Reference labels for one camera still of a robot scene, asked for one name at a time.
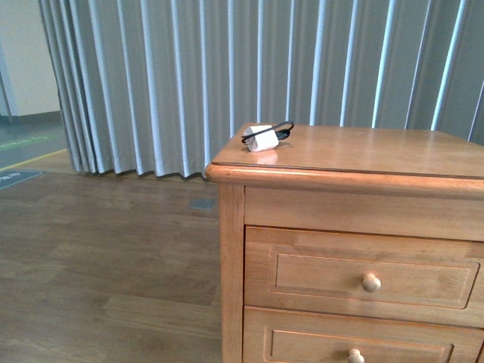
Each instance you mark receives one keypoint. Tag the light wooden nightstand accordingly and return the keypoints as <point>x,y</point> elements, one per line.
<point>390,182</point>

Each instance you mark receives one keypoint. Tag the wooden drawer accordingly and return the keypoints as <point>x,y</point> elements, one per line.
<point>272,335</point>
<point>399,278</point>

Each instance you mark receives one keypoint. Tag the white charger with black cable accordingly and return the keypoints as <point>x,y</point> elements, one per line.
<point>266,137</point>

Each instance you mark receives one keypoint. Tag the grey floor sign mat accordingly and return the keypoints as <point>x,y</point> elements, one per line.
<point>11,177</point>

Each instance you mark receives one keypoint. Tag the grey pleated curtain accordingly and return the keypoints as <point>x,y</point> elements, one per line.
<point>161,86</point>

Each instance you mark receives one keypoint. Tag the metal floor outlet plate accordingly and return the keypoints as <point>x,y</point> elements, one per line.
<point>202,203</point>

